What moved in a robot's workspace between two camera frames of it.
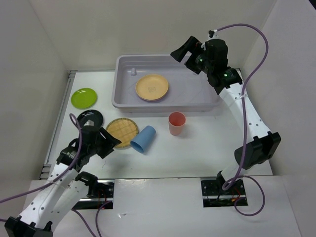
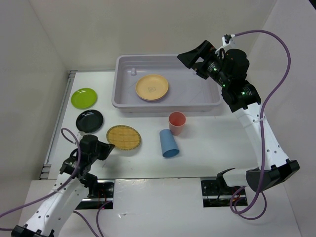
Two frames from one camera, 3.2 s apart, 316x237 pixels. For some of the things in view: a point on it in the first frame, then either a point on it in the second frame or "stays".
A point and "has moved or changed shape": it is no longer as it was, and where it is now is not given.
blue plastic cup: (143, 138) to (169, 146)
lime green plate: (84, 98) stays
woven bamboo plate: (123, 129) has moved or changed shape
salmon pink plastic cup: (177, 120) stays
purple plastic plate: (153, 100) stays
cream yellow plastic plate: (151, 87) stays
